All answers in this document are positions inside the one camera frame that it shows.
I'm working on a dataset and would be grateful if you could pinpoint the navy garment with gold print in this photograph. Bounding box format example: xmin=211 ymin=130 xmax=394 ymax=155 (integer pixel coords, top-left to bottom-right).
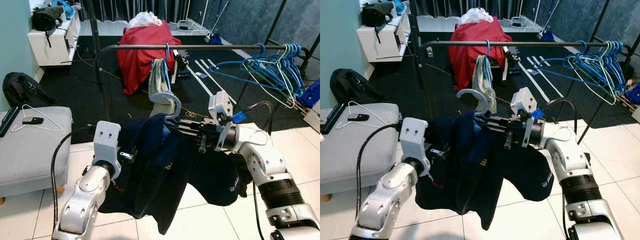
xmin=414 ymin=110 xmax=555 ymax=232
xmin=97 ymin=113 xmax=242 ymax=236

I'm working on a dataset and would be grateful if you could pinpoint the blue hanger carrying grey garment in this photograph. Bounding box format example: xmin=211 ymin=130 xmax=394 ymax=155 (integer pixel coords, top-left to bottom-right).
xmin=152 ymin=43 xmax=174 ymax=94
xmin=474 ymin=40 xmax=496 ymax=91

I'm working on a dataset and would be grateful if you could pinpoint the blue plastic hanger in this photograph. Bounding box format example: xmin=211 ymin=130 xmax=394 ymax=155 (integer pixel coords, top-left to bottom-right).
xmin=585 ymin=40 xmax=632 ymax=93
xmin=535 ymin=40 xmax=603 ymax=93
xmin=565 ymin=40 xmax=629 ymax=96
xmin=265 ymin=43 xmax=309 ymax=96
xmin=209 ymin=43 xmax=281 ymax=96
xmin=242 ymin=43 xmax=306 ymax=98

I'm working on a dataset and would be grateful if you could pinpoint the grey garment with lettering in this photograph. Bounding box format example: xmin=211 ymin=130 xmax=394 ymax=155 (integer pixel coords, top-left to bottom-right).
xmin=149 ymin=58 xmax=175 ymax=118
xmin=471 ymin=55 xmax=498 ymax=115

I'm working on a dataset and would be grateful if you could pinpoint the white floor strip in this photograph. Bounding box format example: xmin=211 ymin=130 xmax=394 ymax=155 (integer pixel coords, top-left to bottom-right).
xmin=185 ymin=65 xmax=221 ymax=101
xmin=516 ymin=61 xmax=552 ymax=103

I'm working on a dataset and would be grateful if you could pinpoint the black carpet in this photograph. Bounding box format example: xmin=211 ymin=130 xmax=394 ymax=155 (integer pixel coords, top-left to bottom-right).
xmin=37 ymin=22 xmax=321 ymax=136
xmin=367 ymin=20 xmax=640 ymax=132

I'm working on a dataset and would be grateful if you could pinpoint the black white machine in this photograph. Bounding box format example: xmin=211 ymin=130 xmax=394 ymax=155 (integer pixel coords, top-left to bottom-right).
xmin=172 ymin=49 xmax=192 ymax=71
xmin=502 ymin=46 xmax=523 ymax=68

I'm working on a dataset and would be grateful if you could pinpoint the black metal clothes rack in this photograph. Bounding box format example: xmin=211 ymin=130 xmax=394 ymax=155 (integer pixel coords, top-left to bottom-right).
xmin=375 ymin=0 xmax=640 ymax=146
xmin=60 ymin=0 xmax=321 ymax=136

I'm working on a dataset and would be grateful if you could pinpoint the red cloth cover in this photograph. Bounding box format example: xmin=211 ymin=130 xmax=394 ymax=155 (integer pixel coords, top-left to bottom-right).
xmin=447 ymin=17 xmax=514 ymax=92
xmin=117 ymin=21 xmax=183 ymax=96

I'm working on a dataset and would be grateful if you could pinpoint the grey upholstered ottoman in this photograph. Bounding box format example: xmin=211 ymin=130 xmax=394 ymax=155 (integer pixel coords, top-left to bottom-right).
xmin=320 ymin=102 xmax=402 ymax=197
xmin=0 ymin=106 xmax=74 ymax=199

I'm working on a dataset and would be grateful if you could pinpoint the blue mop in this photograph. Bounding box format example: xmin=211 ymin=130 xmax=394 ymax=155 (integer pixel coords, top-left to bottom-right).
xmin=203 ymin=0 xmax=231 ymax=44
xmin=536 ymin=0 xmax=562 ymax=41

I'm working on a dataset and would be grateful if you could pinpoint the wooden pallet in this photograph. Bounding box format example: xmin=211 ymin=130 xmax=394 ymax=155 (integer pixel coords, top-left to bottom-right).
xmin=617 ymin=92 xmax=640 ymax=114
xmin=292 ymin=97 xmax=317 ymax=119

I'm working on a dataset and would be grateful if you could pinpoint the white drawer cabinet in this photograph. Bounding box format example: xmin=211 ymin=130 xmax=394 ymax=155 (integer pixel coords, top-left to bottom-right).
xmin=306 ymin=102 xmax=321 ymax=132

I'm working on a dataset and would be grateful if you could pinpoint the black backpack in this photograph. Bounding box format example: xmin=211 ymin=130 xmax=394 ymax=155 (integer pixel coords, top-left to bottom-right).
xmin=330 ymin=68 xmax=385 ymax=105
xmin=2 ymin=72 xmax=54 ymax=108

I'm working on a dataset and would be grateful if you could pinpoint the white plastic bag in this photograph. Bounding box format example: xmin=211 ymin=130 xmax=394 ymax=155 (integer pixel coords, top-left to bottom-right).
xmin=458 ymin=7 xmax=495 ymax=26
xmin=128 ymin=11 xmax=164 ymax=29

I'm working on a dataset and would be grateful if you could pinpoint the black flat device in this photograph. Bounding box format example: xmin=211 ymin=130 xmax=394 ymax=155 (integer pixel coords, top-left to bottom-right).
xmin=322 ymin=101 xmax=348 ymax=135
xmin=0 ymin=105 xmax=23 ymax=139

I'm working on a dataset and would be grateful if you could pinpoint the blue cloth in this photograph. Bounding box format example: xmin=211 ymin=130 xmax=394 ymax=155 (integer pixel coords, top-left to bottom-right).
xmin=299 ymin=79 xmax=321 ymax=109
xmin=624 ymin=81 xmax=640 ymax=105

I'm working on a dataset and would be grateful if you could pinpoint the dark curtain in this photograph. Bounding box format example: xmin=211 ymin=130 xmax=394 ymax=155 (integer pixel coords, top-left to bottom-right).
xmin=80 ymin=0 xmax=211 ymax=24
xmin=412 ymin=0 xmax=543 ymax=21

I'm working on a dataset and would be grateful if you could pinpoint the white shelf unit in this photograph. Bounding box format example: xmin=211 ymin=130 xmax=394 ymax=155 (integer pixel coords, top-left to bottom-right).
xmin=27 ymin=9 xmax=81 ymax=67
xmin=357 ymin=5 xmax=413 ymax=63

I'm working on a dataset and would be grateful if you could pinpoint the yellow cord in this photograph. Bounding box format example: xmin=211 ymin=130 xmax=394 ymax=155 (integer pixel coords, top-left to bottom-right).
xmin=80 ymin=55 xmax=202 ymax=120

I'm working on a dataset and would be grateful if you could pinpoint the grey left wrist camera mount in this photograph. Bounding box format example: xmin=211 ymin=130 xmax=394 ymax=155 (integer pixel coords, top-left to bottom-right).
xmin=92 ymin=120 xmax=123 ymax=180
xmin=400 ymin=117 xmax=431 ymax=177

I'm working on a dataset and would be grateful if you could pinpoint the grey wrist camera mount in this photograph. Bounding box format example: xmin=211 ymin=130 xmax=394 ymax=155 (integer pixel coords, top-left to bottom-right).
xmin=92 ymin=120 xmax=123 ymax=180
xmin=400 ymin=117 xmax=431 ymax=177
xmin=207 ymin=91 xmax=235 ymax=152
xmin=510 ymin=87 xmax=540 ymax=149

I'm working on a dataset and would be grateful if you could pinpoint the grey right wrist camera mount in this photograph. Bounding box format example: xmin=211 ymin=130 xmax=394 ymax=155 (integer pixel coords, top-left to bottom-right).
xmin=207 ymin=91 xmax=235 ymax=152
xmin=510 ymin=87 xmax=540 ymax=149

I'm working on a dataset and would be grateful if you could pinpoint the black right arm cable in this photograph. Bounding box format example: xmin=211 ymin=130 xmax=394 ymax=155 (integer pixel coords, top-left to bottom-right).
xmin=233 ymin=100 xmax=275 ymax=240
xmin=537 ymin=97 xmax=579 ymax=240

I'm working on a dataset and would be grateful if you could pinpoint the white wire hanger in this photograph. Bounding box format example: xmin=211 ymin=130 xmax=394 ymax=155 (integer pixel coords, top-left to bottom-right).
xmin=336 ymin=100 xmax=392 ymax=130
xmin=10 ymin=103 xmax=65 ymax=134

